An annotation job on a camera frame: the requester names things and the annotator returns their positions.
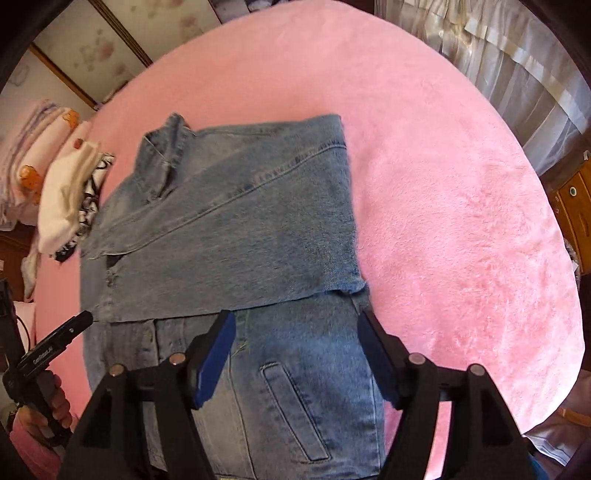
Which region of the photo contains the floral wardrobe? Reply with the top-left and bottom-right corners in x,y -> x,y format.
28,0 -> 222,112

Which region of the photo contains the pink bed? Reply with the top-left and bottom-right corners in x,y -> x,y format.
23,0 -> 585,444

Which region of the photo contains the person's pink robe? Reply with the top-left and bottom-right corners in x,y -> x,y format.
9,425 -> 61,480

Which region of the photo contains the black and white printed cloth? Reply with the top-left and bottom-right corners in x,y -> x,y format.
54,154 -> 116,264

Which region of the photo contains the folded white cloth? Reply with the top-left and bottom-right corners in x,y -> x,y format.
37,141 -> 102,254

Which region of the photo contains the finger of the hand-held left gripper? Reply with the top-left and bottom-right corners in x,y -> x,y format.
48,309 -> 94,350

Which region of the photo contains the blue denim jacket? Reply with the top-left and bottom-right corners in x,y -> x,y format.
78,113 -> 389,480

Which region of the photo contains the white cloth bag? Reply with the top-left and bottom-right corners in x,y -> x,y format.
522,397 -> 591,467

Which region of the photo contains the wooden headboard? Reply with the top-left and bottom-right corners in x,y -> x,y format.
0,231 -> 38,278

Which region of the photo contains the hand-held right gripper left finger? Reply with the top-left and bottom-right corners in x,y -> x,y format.
58,309 -> 237,480

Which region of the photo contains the pink striped quilt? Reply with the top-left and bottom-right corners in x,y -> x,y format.
0,97 -> 70,185

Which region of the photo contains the wooden drawer cabinet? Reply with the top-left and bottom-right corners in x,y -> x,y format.
549,157 -> 591,278

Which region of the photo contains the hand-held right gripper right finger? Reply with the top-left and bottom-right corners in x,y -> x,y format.
357,308 -> 536,480

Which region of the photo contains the person's left hand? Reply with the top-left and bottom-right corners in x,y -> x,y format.
17,373 -> 74,444

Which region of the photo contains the small floral pillow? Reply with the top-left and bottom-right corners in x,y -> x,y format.
22,237 -> 44,301

